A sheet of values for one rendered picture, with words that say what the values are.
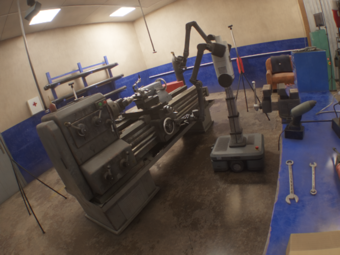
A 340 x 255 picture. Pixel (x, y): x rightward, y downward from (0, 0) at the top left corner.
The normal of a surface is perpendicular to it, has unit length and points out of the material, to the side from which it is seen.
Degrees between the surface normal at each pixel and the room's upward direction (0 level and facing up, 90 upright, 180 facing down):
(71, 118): 90
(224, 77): 90
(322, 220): 0
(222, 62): 90
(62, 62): 90
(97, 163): 32
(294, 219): 0
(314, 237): 0
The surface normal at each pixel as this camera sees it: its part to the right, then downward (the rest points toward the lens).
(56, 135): 0.82, -0.04
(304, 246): -0.28, -0.90
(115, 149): 0.20, -0.78
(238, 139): -0.42, 0.43
